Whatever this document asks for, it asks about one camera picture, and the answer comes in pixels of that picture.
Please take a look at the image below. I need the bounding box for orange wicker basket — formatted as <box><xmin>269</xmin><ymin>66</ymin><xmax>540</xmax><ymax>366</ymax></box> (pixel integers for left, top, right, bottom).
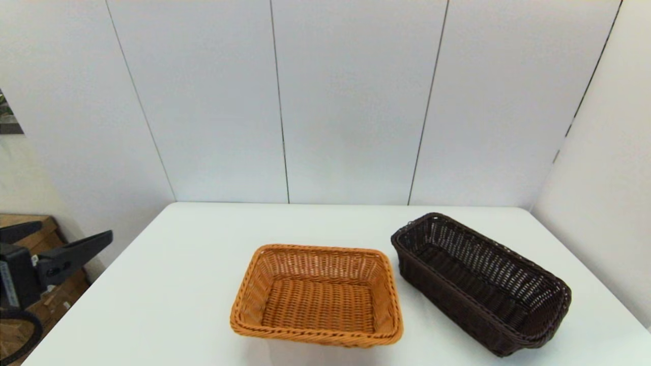
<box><xmin>230</xmin><ymin>244</ymin><xmax>404</xmax><ymax>348</ymax></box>

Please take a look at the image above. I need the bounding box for dark brown wicker basket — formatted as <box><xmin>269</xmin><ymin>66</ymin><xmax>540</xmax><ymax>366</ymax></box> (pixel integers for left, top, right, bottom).
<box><xmin>391</xmin><ymin>212</ymin><xmax>572</xmax><ymax>356</ymax></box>

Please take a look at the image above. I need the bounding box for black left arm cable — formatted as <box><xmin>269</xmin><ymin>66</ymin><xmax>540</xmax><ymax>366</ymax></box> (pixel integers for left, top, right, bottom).
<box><xmin>0</xmin><ymin>308</ymin><xmax>44</xmax><ymax>364</ymax></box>

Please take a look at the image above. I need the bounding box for dark wall picture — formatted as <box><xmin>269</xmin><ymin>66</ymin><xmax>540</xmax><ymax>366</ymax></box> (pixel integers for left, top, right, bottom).
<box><xmin>0</xmin><ymin>89</ymin><xmax>24</xmax><ymax>135</ymax></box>

